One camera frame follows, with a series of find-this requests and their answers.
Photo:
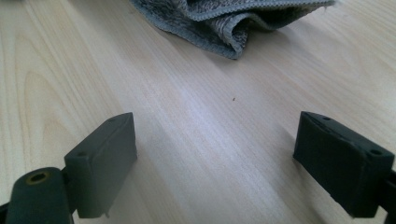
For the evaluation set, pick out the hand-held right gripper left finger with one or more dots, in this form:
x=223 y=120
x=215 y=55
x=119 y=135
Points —
x=102 y=165

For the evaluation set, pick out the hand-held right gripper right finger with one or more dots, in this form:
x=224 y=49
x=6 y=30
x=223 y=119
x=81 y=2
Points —
x=339 y=168

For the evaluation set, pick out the grey towel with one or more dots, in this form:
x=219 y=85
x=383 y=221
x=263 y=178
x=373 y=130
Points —
x=218 y=28

